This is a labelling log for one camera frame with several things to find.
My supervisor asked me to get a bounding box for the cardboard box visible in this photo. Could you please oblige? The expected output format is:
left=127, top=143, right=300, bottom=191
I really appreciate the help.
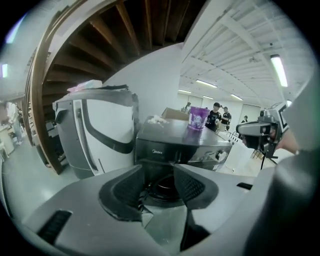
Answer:
left=161, top=106, right=191, bottom=122

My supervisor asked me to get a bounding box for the white powder spill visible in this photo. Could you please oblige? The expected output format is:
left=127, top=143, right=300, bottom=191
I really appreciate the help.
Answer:
left=146, top=114, right=168, bottom=126

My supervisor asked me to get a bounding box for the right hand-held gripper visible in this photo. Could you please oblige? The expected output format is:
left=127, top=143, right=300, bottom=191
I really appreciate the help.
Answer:
left=235, top=103, right=291, bottom=160

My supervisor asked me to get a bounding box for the pink packet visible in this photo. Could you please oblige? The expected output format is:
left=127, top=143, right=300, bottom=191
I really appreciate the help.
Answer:
left=66, top=78, right=105, bottom=93

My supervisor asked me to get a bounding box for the person's right forearm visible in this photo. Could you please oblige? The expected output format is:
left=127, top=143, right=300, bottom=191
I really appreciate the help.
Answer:
left=276, top=128, right=301, bottom=155

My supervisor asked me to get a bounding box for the purple plastic bucket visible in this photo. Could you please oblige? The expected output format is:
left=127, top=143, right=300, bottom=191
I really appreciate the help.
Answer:
left=186, top=105, right=211, bottom=131

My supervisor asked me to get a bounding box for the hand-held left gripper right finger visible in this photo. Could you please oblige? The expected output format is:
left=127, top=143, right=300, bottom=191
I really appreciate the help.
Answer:
left=173, top=163, right=260, bottom=236

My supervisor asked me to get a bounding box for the white grey tall appliance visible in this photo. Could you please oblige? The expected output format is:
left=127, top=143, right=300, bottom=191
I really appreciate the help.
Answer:
left=52, top=88, right=140, bottom=180

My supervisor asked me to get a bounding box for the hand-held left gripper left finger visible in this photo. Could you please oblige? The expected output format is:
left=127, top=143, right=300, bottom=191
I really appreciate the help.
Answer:
left=22, top=163, right=167, bottom=256

